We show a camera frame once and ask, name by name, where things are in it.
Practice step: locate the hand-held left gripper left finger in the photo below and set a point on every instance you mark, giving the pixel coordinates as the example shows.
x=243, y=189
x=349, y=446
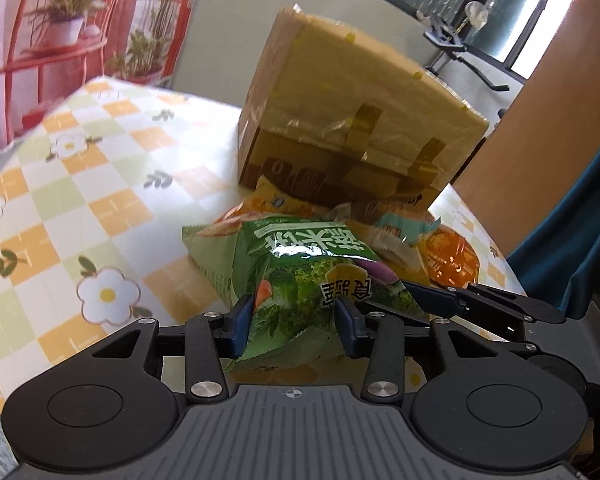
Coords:
x=240, y=325

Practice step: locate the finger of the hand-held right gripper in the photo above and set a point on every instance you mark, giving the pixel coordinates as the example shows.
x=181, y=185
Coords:
x=520, y=347
x=432, y=300

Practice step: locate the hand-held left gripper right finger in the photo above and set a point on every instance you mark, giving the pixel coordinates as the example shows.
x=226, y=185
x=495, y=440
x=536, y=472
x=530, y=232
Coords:
x=345, y=327

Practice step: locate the orange snack packet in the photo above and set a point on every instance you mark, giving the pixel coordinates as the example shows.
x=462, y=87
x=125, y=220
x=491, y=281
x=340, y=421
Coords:
x=450, y=255

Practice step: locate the green snack bag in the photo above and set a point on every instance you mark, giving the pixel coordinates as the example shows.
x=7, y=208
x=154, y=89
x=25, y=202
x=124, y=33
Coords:
x=290, y=280

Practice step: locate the brown cardboard box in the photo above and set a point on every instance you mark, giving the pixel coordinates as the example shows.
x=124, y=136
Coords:
x=355, y=90

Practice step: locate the teal cloth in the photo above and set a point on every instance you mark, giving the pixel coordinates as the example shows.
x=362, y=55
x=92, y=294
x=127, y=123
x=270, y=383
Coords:
x=580, y=220

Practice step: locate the checkered floral tablecloth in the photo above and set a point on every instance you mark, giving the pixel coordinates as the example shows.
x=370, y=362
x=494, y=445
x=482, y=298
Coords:
x=55, y=240

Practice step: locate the brown wooden board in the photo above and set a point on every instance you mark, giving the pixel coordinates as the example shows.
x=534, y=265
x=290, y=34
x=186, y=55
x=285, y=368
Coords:
x=545, y=110

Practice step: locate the black exercise machine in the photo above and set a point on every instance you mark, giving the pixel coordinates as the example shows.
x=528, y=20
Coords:
x=447, y=42

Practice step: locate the white plastic bag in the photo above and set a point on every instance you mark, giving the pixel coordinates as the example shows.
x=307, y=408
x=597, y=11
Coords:
x=476, y=14

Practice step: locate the dark-framed window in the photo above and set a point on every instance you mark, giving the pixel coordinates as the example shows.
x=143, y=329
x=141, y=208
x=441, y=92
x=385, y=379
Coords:
x=510, y=10

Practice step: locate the red plant wall poster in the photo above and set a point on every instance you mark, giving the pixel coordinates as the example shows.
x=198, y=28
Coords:
x=55, y=35

